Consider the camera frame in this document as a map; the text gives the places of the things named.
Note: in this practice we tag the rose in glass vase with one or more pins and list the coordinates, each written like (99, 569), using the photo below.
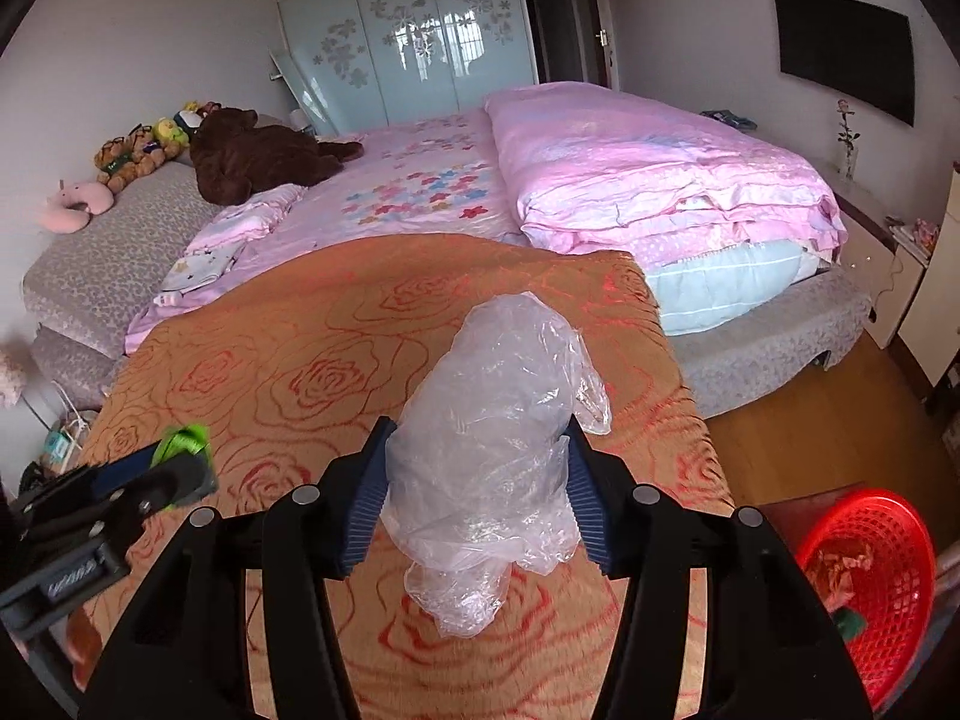
(849, 161)

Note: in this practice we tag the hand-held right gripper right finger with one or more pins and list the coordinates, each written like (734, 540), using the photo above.
(596, 517)

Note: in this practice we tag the cream low cabinet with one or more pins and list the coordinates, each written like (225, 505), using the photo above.
(862, 255)

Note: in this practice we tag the orange rose print blanket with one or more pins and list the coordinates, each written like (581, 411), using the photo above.
(300, 360)

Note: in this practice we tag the folded pink cloth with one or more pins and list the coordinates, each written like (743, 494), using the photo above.
(247, 217)

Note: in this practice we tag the cream tall cabinet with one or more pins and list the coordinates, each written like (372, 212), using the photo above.
(934, 315)

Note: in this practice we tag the light blue pillow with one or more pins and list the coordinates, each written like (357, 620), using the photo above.
(720, 285)

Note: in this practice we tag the pink floral bed sheet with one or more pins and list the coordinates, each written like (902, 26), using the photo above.
(405, 195)

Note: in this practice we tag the small pink toy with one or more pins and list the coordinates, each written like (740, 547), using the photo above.
(926, 232)

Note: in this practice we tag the clear plastic bag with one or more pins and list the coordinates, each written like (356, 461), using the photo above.
(487, 405)

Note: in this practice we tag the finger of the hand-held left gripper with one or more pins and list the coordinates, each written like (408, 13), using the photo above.
(127, 469)
(172, 484)

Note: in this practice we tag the teal printed box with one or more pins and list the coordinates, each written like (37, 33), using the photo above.
(60, 450)

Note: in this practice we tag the large brown teddy bear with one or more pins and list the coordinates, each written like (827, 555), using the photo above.
(255, 157)

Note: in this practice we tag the yellow green plush toy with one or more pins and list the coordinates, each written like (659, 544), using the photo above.
(171, 136)

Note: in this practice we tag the white cartoon print cloth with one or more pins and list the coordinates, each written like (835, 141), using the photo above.
(199, 270)

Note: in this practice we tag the grey upholstered bed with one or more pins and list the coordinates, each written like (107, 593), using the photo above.
(765, 360)

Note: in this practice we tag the pink plush neck pillow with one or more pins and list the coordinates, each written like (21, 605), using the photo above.
(75, 206)

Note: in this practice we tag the small brown teddy bear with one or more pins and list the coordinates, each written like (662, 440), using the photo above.
(127, 161)

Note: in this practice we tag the penguin plush toy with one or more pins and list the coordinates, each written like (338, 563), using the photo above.
(193, 118)

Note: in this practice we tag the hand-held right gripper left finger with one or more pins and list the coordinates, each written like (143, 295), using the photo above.
(367, 510)

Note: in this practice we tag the white leaning board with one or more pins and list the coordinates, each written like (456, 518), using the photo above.
(296, 86)

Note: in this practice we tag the green plastic wrapper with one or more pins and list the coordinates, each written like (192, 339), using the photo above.
(184, 441)

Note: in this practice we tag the red plastic mesh basket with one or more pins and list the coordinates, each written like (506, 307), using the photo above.
(892, 532)

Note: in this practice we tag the black wall television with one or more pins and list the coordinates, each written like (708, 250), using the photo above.
(847, 52)

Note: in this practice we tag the person's left hand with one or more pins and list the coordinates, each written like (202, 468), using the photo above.
(82, 645)

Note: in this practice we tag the folded pink quilt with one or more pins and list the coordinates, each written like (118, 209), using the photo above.
(645, 165)

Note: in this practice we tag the glass door wardrobe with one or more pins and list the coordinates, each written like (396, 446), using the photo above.
(405, 37)

